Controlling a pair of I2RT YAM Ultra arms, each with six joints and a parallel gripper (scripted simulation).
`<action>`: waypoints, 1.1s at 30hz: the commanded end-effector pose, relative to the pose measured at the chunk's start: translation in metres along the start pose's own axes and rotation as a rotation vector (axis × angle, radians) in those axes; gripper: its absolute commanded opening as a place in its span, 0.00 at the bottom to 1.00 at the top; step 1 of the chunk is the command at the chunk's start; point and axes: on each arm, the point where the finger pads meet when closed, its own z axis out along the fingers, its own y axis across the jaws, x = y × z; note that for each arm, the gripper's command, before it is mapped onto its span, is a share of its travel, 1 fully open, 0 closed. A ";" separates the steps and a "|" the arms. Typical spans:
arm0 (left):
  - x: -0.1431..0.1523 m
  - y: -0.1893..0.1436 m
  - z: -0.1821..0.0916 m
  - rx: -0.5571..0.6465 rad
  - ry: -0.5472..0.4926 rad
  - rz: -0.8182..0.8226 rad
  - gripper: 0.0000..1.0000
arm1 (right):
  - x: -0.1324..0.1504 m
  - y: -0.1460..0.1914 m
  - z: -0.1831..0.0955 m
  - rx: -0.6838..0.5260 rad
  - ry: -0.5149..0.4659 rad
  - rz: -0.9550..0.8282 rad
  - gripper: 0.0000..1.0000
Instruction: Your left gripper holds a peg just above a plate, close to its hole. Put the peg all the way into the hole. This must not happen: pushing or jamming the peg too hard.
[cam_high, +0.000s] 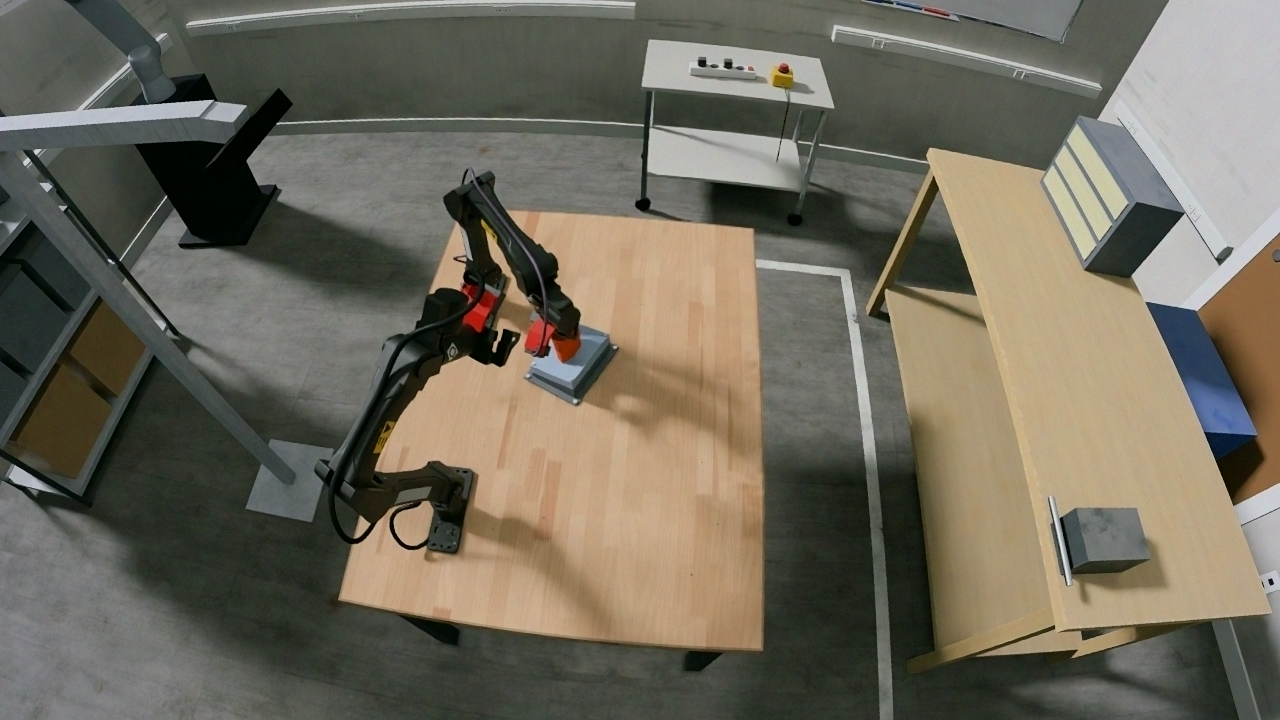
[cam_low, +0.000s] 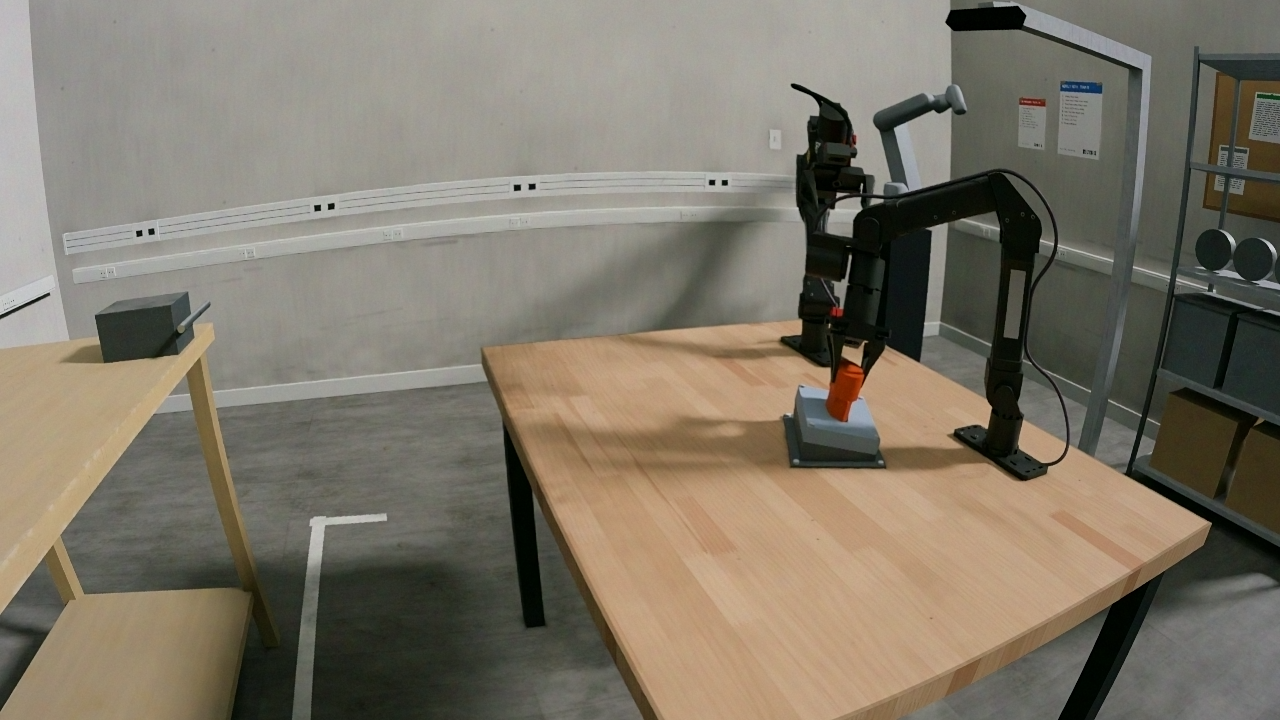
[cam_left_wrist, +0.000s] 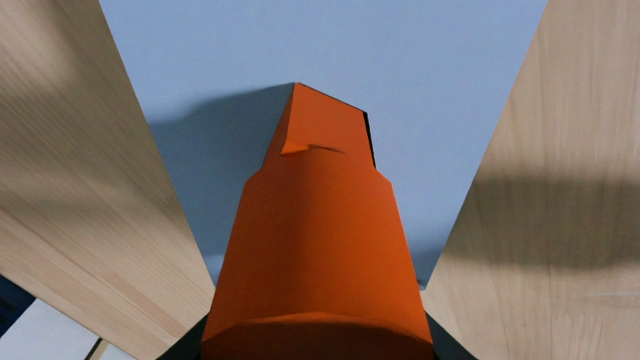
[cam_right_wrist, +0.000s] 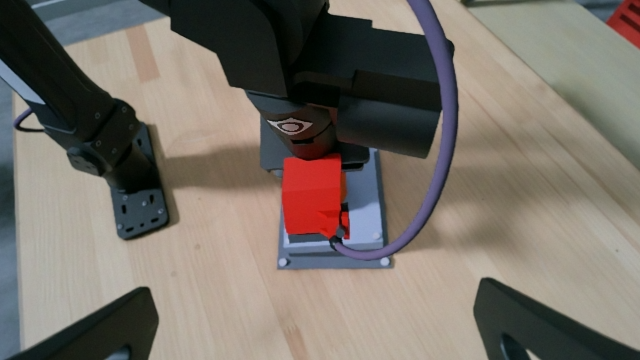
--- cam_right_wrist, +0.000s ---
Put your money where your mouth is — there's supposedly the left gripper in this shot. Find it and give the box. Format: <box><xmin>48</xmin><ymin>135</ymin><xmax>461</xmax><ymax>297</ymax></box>
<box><xmin>260</xmin><ymin>114</ymin><xmax>370</xmax><ymax>241</ymax></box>

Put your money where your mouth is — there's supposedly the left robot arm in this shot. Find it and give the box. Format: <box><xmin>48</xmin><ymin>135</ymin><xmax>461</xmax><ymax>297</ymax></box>
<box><xmin>0</xmin><ymin>0</ymin><xmax>443</xmax><ymax>241</ymax></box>

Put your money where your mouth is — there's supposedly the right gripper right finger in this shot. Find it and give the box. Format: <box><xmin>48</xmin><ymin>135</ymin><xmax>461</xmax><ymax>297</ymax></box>
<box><xmin>473</xmin><ymin>277</ymin><xmax>640</xmax><ymax>360</ymax></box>

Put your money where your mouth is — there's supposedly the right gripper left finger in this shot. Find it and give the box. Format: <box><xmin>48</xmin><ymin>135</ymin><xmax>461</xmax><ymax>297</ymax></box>
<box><xmin>5</xmin><ymin>286</ymin><xmax>160</xmax><ymax>360</ymax></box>

